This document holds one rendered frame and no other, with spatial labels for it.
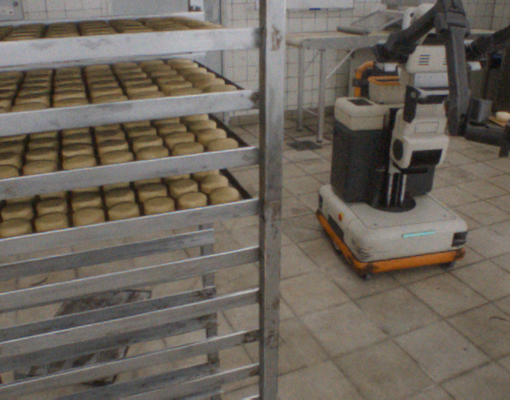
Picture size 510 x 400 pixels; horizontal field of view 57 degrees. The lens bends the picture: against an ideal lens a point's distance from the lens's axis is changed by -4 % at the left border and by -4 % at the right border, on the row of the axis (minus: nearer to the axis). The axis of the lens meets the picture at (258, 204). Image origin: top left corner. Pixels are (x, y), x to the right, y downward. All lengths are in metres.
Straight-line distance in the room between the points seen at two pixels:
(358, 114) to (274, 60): 1.80
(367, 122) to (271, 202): 1.78
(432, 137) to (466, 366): 1.02
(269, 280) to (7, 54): 0.53
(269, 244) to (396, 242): 1.71
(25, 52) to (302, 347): 1.70
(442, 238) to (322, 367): 0.98
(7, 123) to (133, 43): 0.20
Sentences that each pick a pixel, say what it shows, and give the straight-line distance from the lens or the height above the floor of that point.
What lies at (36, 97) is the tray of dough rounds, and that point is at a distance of 0.81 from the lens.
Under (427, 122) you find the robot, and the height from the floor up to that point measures 0.80.
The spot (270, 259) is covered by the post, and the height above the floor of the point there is 0.96.
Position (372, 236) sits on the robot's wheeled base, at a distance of 2.42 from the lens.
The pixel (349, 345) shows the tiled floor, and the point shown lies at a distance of 2.15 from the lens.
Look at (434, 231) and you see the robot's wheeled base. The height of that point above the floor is 0.25.
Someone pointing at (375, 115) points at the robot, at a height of 0.77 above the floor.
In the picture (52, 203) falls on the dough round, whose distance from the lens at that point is 0.87.
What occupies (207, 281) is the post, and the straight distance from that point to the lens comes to 1.37.
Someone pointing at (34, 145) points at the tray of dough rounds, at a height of 1.15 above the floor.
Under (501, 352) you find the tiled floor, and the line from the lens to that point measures 2.30.
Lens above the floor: 1.40
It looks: 25 degrees down
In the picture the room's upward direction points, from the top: straight up
